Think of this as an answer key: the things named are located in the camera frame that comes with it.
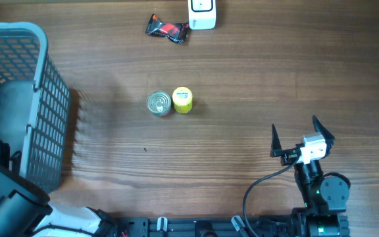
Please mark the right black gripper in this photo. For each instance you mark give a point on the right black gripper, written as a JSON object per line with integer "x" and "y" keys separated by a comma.
{"x": 289, "y": 155}

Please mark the yellow plastic jar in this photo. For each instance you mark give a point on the yellow plastic jar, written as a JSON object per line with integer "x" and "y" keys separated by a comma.
{"x": 182, "y": 98}

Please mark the silver tin can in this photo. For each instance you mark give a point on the silver tin can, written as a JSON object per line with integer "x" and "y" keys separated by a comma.
{"x": 159, "y": 103}

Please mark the black hex wrench packet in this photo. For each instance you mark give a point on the black hex wrench packet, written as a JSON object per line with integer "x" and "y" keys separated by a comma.
{"x": 175, "y": 32}

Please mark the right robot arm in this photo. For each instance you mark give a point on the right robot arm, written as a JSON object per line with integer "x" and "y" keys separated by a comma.
{"x": 324, "y": 194}

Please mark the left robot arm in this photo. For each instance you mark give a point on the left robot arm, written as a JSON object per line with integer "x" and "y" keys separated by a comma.
{"x": 26, "y": 210}

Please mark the white barcode scanner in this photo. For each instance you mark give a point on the white barcode scanner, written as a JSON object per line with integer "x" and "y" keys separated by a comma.
{"x": 202, "y": 14}

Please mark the grey plastic basket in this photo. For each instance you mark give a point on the grey plastic basket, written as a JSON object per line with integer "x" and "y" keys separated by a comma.
{"x": 34, "y": 104}

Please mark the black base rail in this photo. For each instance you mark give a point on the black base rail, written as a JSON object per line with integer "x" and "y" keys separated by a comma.
{"x": 192, "y": 227}

